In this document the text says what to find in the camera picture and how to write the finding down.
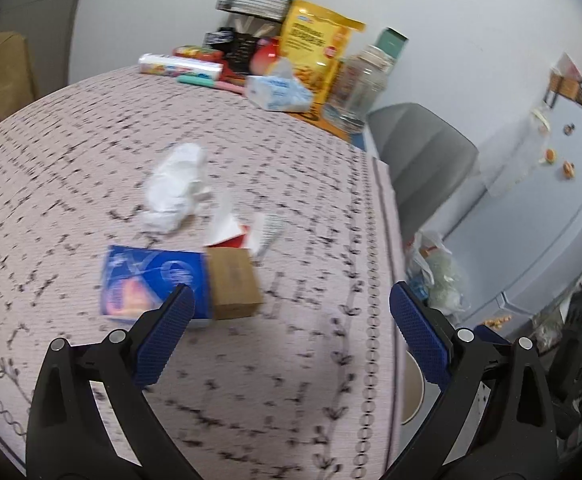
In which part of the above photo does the yellow snack bag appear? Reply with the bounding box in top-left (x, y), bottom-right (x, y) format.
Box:
top-left (280, 0), bottom-right (366, 111)

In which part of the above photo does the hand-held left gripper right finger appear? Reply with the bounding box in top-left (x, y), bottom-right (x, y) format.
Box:
top-left (388, 281), bottom-right (558, 480)

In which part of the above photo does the patterned pink tablecloth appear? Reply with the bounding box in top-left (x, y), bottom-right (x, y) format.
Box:
top-left (0, 62), bottom-right (406, 480)

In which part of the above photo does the red snack packet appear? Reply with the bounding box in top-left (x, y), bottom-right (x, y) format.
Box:
top-left (172, 45), bottom-right (224, 61)

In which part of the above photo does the blue white tissue pack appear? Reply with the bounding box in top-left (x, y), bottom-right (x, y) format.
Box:
top-left (243, 57), bottom-right (316, 113)

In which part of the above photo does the light blue fridge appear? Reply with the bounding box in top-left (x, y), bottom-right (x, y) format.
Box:
top-left (441, 95), bottom-right (582, 341)

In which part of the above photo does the white plastic bag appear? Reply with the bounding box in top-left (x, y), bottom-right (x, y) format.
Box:
top-left (406, 230), bottom-right (464, 316)

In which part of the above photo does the white tissue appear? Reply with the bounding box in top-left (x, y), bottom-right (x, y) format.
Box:
top-left (138, 142), bottom-right (212, 235)

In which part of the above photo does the red white packet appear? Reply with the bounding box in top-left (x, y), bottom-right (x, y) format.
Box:
top-left (206, 207), bottom-right (252, 251)

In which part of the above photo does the blue white packet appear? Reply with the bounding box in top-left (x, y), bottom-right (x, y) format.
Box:
top-left (100, 245), bottom-right (216, 323)

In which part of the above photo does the red round container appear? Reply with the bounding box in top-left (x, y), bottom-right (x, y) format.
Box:
top-left (250, 37), bottom-right (284, 76)

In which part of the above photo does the brown storage basket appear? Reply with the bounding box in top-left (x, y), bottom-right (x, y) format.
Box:
top-left (548, 72), bottom-right (582, 106)

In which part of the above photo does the clear plastic water jug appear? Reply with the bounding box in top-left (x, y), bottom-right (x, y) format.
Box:
top-left (326, 44), bottom-right (396, 133)

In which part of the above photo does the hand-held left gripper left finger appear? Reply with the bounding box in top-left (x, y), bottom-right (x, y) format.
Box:
top-left (25, 282), bottom-right (196, 480)

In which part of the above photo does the small brown cardboard box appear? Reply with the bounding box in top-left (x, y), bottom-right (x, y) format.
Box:
top-left (205, 246), bottom-right (265, 321)

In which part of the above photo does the green pen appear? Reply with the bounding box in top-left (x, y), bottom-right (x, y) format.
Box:
top-left (177, 75), bottom-right (222, 89)

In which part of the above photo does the white paper wrapper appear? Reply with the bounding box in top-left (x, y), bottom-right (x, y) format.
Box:
top-left (248, 212), bottom-right (286, 261)

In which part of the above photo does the tall green box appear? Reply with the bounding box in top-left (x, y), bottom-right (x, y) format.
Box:
top-left (373, 26), bottom-right (409, 57)

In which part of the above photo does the grey upholstered chair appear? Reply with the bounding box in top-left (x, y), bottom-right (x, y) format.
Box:
top-left (366, 102), bottom-right (479, 243)

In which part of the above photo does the white printed roll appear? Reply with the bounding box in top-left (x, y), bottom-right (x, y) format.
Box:
top-left (138, 52), bottom-right (224, 81)

